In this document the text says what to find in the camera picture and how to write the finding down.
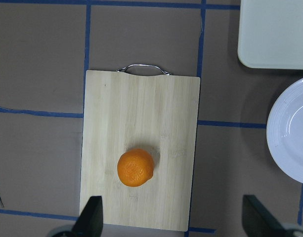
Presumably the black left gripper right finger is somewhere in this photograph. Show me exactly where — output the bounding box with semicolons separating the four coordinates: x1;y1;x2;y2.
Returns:
242;195;290;237

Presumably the orange fruit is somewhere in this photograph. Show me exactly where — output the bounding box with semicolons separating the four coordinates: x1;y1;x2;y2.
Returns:
117;149;155;187

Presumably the white round plate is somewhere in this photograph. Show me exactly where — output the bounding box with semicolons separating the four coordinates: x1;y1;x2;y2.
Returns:
266;79;303;183

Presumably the cream bear tray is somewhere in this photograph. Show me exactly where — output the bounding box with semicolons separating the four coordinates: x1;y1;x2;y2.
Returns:
237;0;303;70

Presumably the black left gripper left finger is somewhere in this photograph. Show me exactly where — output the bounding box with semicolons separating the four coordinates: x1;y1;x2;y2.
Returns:
72;196;103;237

